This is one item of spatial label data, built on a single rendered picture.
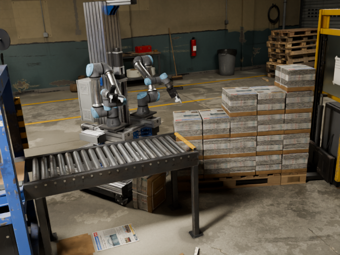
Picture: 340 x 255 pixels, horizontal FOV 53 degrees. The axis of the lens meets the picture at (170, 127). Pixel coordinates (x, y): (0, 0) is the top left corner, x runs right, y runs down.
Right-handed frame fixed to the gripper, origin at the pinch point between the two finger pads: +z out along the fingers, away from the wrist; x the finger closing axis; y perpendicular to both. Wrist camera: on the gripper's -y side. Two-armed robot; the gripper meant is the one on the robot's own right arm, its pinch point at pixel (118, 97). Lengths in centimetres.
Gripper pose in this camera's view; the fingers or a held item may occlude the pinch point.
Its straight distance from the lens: 292.1
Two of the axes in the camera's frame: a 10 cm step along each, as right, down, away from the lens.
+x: -8.6, 0.6, -5.0
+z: 5.0, 2.6, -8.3
